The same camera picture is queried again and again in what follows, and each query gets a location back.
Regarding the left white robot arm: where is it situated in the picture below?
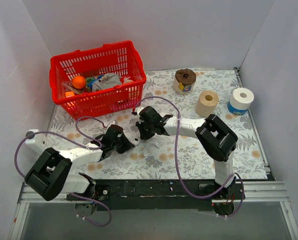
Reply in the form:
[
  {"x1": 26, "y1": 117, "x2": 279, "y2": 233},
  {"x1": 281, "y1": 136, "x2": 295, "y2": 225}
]
[{"x1": 25, "y1": 124, "x2": 139, "y2": 201}]

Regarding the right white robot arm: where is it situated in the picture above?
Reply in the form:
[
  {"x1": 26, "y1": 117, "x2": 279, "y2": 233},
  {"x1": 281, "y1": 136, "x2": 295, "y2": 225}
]
[{"x1": 132, "y1": 106, "x2": 238, "y2": 199}]

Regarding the floral patterned table mat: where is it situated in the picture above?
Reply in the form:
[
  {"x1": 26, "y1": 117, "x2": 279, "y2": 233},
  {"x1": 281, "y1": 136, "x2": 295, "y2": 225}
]
[{"x1": 50, "y1": 68, "x2": 266, "y2": 180}]

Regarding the brown topped paper roll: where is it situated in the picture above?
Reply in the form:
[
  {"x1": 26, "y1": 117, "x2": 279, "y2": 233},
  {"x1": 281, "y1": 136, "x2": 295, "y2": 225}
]
[{"x1": 172, "y1": 68, "x2": 196, "y2": 95}]

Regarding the beige toilet paper roll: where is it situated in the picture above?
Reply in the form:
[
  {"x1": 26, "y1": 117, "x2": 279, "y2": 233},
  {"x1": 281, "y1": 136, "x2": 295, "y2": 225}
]
[{"x1": 196, "y1": 90, "x2": 219, "y2": 118}]

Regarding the grey crumpled snack bag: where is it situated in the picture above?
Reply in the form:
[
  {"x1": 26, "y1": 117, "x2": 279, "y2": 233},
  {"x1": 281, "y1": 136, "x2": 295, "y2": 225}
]
[{"x1": 92, "y1": 73, "x2": 122, "y2": 92}]

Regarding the red plastic shopping basket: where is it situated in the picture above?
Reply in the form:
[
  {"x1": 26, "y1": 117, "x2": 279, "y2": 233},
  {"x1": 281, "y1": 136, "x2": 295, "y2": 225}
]
[{"x1": 49, "y1": 40, "x2": 146, "y2": 120}]

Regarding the small orange box in basket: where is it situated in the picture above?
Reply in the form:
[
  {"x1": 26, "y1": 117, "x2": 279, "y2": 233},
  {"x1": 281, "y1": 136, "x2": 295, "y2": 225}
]
[{"x1": 65, "y1": 91, "x2": 75, "y2": 98}]

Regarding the orange fruit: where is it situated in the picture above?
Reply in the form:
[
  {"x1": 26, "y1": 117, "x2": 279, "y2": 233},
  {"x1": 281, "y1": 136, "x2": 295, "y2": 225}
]
[{"x1": 72, "y1": 75, "x2": 86, "y2": 90}]

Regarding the white box with grey knob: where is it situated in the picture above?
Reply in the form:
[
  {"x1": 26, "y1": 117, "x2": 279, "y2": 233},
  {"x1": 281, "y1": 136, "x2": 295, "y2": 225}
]
[{"x1": 25, "y1": 129, "x2": 53, "y2": 154}]

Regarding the white toilet roll blue wrap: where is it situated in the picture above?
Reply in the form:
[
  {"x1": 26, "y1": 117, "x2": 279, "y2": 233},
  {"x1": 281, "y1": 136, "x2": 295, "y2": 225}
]
[{"x1": 227, "y1": 87, "x2": 254, "y2": 116}]

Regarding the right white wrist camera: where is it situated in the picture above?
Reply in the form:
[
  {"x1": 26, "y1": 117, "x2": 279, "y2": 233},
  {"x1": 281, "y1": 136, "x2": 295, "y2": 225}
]
[{"x1": 131, "y1": 106, "x2": 143, "y2": 117}]

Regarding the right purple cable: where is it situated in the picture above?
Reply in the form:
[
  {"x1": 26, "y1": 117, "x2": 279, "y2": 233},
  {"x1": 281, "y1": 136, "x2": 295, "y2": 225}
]
[{"x1": 132, "y1": 96, "x2": 245, "y2": 217}]

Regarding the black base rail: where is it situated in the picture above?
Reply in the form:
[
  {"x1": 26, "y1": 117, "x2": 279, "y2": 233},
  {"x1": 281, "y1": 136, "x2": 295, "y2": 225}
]
[{"x1": 66, "y1": 179, "x2": 236, "y2": 212}]

